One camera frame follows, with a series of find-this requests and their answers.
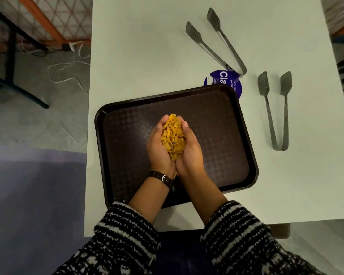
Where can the orange mesh fence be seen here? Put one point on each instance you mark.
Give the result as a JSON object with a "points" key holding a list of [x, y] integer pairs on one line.
{"points": [[43, 20]]}

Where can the round purple sticker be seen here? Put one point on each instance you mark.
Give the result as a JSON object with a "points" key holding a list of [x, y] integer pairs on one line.
{"points": [[222, 77]]}

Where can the pile of yellow crumbs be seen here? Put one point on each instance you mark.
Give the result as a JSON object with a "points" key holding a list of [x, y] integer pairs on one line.
{"points": [[173, 137]]}

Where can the long metal tongs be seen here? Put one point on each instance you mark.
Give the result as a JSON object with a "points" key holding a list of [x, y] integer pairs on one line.
{"points": [[212, 52]]}

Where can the person's left hand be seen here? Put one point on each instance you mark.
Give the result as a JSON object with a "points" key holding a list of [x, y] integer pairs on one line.
{"points": [[156, 151]]}

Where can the person's legs in dark jeans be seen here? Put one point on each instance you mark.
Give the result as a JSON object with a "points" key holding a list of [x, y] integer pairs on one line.
{"points": [[180, 254]]}

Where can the person's right hand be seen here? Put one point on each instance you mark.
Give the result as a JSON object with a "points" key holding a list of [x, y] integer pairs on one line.
{"points": [[193, 157]]}

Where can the person's left forearm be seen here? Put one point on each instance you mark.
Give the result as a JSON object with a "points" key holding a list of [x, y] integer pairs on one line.
{"points": [[123, 240]]}

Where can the dark brown plastic tray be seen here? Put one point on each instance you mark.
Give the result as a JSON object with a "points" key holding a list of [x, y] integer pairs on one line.
{"points": [[223, 131]]}

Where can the short metal tongs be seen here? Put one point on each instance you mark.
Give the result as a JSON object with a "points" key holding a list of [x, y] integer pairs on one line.
{"points": [[285, 120]]}

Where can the black slatted chair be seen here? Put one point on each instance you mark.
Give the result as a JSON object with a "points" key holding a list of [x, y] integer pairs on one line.
{"points": [[13, 60]]}

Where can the white power plug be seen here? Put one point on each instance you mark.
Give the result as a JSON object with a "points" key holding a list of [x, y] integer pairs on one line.
{"points": [[70, 46]]}

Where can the person's right forearm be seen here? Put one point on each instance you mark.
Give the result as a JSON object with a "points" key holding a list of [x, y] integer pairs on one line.
{"points": [[235, 240]]}

